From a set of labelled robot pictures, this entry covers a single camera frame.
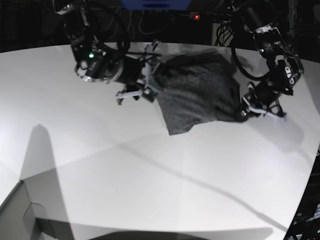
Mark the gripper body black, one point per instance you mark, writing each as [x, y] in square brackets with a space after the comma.
[136, 74]
[263, 99]

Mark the dark grey t-shirt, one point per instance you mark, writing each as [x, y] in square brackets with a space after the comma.
[198, 89]

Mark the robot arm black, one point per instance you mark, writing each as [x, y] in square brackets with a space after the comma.
[284, 66]
[98, 62]

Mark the blue box at top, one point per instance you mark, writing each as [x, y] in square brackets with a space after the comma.
[156, 4]

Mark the black power strip red light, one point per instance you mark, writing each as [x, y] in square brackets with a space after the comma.
[208, 17]

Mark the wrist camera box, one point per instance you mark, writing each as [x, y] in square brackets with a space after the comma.
[149, 94]

